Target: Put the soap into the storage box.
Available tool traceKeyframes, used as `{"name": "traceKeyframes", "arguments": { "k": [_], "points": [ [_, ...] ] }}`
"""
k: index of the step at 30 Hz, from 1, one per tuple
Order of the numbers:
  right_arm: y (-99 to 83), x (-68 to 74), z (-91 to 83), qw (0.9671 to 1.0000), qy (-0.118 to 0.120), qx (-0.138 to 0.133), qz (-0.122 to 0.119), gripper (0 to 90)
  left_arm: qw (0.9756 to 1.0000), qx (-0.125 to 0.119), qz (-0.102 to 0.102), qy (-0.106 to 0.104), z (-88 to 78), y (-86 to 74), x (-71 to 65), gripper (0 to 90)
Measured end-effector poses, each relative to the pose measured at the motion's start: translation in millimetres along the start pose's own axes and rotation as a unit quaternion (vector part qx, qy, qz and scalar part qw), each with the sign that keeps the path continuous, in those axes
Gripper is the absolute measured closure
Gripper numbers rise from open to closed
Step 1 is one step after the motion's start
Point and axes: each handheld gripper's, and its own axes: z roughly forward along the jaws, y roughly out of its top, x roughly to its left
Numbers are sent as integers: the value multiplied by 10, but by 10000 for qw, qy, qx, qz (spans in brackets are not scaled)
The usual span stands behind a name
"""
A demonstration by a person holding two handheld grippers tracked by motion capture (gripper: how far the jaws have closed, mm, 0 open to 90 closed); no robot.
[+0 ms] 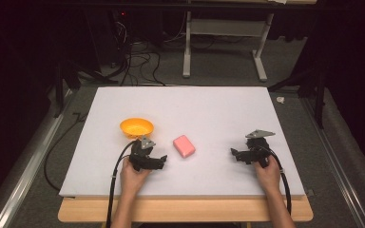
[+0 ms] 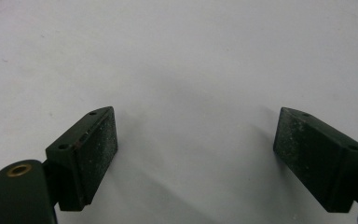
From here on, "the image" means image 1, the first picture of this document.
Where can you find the wooden table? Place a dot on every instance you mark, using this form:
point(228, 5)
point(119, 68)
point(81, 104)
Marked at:
point(187, 210)

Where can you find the white foam board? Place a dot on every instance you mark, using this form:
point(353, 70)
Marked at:
point(202, 110)

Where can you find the black metal stand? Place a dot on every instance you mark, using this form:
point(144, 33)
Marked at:
point(63, 82)
point(316, 88)

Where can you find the silver metal floor rail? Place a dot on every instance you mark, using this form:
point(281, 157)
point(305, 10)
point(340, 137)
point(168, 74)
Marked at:
point(339, 164)
point(28, 164)

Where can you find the crumpled white paper scrap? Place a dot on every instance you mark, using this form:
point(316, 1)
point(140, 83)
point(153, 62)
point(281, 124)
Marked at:
point(280, 99)

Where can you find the white metal desk frame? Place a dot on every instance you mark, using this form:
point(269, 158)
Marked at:
point(228, 28)

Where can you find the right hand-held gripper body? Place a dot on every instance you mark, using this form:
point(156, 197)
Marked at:
point(257, 152)

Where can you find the person's right hand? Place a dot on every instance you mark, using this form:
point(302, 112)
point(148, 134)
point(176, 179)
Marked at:
point(270, 177)

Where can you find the person's left hand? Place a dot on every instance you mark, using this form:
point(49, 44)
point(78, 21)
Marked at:
point(131, 180)

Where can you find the dark computer tower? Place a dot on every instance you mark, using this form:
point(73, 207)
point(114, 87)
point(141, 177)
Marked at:
point(107, 34)

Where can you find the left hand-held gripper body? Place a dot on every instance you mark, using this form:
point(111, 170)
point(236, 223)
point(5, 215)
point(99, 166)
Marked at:
point(138, 155)

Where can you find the orange plastic bowl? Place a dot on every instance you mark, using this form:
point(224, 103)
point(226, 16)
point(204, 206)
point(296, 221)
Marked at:
point(137, 127)

